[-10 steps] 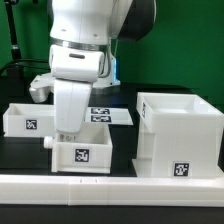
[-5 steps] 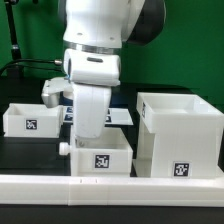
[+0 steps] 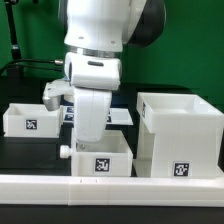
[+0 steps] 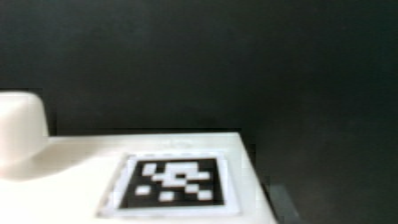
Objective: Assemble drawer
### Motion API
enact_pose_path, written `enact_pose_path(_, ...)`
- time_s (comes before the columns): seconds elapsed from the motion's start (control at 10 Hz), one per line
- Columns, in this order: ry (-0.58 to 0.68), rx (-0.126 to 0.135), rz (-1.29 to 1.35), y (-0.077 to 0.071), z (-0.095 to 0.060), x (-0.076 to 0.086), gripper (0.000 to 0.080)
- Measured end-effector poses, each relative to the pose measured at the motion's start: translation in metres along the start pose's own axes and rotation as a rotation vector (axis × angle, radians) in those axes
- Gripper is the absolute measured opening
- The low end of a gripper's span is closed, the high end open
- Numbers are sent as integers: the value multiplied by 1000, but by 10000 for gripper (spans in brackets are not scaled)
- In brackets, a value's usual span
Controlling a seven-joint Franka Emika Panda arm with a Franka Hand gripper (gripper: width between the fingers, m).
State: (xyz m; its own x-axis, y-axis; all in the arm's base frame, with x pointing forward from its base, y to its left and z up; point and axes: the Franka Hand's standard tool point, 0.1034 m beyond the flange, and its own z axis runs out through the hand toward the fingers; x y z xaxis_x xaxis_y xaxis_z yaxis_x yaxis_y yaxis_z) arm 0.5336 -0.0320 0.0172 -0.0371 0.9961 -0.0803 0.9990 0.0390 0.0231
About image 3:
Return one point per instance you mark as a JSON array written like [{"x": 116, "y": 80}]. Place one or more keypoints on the fiducial marker sheet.
[{"x": 116, "y": 116}]

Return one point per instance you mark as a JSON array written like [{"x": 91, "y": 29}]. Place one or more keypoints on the white drawer box rear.
[{"x": 32, "y": 121}]

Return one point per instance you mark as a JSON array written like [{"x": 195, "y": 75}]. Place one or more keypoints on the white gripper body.
[{"x": 93, "y": 79}]

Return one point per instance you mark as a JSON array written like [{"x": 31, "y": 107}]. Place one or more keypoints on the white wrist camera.
[{"x": 54, "y": 91}]

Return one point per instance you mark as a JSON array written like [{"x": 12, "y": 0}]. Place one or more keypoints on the white L-shaped fence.
[{"x": 24, "y": 189}]

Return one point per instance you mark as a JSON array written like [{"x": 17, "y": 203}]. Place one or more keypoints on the black stand pole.
[{"x": 14, "y": 71}]

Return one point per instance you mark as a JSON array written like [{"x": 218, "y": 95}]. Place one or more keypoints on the white drawer box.
[
  {"x": 109, "y": 157},
  {"x": 32, "y": 121}
]

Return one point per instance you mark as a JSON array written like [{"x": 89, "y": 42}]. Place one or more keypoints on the white drawer box front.
[{"x": 109, "y": 157}]

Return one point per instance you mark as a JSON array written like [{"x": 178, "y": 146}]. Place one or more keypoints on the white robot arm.
[{"x": 96, "y": 32}]

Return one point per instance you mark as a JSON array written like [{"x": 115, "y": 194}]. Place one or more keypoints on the white drawer cabinet frame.
[{"x": 179, "y": 136}]

